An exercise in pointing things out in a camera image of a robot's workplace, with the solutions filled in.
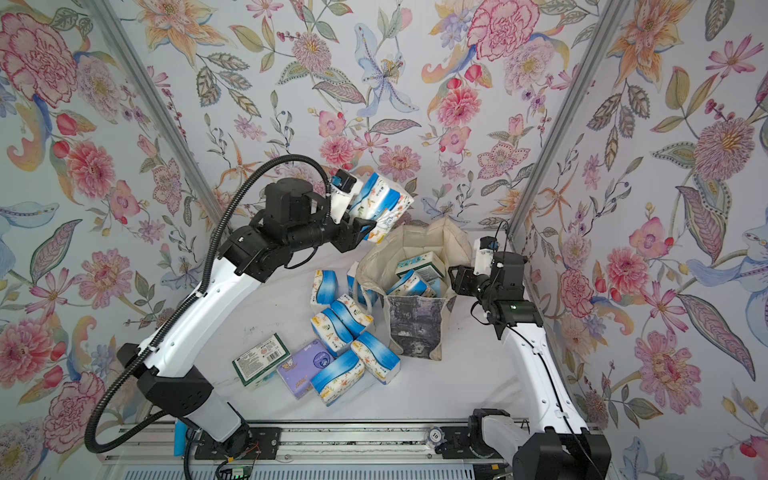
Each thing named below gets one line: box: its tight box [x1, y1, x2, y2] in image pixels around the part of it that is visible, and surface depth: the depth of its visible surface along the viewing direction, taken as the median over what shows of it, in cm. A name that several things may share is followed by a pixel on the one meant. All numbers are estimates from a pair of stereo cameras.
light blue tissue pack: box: [310, 269, 338, 305], surface depth 96 cm
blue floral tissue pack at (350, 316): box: [330, 293, 374, 338], surface depth 90 cm
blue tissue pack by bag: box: [347, 261, 378, 309], surface depth 92 cm
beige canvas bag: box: [356, 216, 474, 361], surface depth 84 cm
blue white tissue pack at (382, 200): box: [350, 172, 415, 243], surface depth 62 cm
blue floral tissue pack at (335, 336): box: [310, 308, 354, 357], surface depth 86 cm
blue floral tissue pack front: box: [310, 350, 365, 407], surface depth 78 cm
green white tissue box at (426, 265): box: [395, 251, 446, 282], surface depth 97 cm
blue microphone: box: [174, 420, 189, 457], surface depth 74 cm
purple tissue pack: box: [276, 339, 334, 399], surface depth 83 cm
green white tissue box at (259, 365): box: [232, 333, 292, 391], surface depth 84 cm
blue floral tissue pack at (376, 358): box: [350, 332, 401, 385], surface depth 82 cm
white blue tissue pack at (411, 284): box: [386, 269, 436, 297], surface depth 88 cm
